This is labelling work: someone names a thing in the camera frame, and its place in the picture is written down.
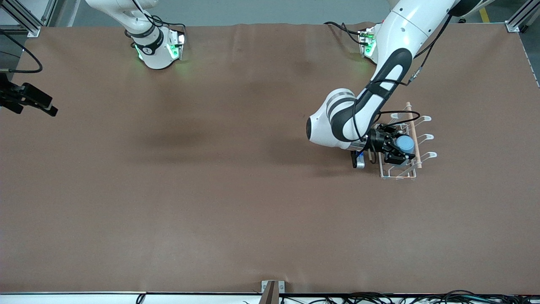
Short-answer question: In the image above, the light blue cup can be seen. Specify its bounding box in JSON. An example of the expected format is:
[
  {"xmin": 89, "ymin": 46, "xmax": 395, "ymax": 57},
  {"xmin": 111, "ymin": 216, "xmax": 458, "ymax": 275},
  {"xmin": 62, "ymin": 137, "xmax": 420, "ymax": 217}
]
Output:
[{"xmin": 397, "ymin": 135, "xmax": 415, "ymax": 155}]

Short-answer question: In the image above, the brown table cover sheet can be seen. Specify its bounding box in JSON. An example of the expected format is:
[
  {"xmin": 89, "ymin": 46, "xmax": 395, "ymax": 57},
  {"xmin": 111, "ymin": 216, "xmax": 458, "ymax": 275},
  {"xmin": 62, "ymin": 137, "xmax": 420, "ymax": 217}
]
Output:
[{"xmin": 0, "ymin": 22, "xmax": 540, "ymax": 295}]

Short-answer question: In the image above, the grey metal leg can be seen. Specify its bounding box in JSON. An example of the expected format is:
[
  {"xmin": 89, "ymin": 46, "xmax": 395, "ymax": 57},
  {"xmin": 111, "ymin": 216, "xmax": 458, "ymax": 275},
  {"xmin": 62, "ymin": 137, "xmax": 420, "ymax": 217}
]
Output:
[{"xmin": 458, "ymin": 0, "xmax": 496, "ymax": 24}]

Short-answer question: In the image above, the white wire cup rack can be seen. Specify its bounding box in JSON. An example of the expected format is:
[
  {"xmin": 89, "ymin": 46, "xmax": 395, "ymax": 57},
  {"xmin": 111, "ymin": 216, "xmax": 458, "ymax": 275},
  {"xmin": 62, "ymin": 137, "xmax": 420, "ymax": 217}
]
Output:
[{"xmin": 374, "ymin": 102, "xmax": 438, "ymax": 181}]

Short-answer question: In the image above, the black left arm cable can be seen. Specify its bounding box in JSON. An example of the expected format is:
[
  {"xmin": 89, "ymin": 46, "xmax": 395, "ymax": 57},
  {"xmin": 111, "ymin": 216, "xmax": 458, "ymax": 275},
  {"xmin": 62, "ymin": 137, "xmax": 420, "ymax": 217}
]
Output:
[{"xmin": 352, "ymin": 8, "xmax": 455, "ymax": 144}]

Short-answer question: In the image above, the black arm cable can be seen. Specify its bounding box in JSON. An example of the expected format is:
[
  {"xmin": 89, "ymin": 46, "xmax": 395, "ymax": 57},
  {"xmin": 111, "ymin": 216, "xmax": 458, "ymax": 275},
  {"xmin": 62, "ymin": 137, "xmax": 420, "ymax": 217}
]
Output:
[
  {"xmin": 0, "ymin": 30, "xmax": 43, "ymax": 73},
  {"xmin": 352, "ymin": 8, "xmax": 455, "ymax": 144}
]

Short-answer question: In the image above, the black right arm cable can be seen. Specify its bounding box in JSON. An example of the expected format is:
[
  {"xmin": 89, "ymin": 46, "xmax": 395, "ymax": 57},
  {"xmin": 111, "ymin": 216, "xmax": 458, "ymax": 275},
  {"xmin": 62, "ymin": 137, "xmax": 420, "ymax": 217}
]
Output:
[{"xmin": 0, "ymin": 30, "xmax": 43, "ymax": 73}]

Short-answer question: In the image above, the black base cable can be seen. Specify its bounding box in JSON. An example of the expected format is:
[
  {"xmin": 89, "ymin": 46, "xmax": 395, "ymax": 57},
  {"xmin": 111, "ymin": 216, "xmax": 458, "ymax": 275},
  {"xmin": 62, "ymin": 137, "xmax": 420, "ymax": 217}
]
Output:
[
  {"xmin": 150, "ymin": 15, "xmax": 187, "ymax": 35},
  {"xmin": 324, "ymin": 21, "xmax": 364, "ymax": 45}
]

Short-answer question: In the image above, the black cable bundle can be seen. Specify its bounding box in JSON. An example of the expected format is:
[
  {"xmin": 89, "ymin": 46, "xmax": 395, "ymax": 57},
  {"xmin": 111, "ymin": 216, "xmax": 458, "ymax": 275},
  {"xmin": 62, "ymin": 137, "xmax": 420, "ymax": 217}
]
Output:
[{"xmin": 278, "ymin": 290, "xmax": 540, "ymax": 304}]

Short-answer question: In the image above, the grey metal table bracket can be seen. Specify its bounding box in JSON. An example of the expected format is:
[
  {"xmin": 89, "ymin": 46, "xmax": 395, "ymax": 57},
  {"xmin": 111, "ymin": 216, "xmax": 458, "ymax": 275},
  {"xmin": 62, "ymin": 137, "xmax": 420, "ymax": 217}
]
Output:
[{"xmin": 261, "ymin": 280, "xmax": 286, "ymax": 304}]

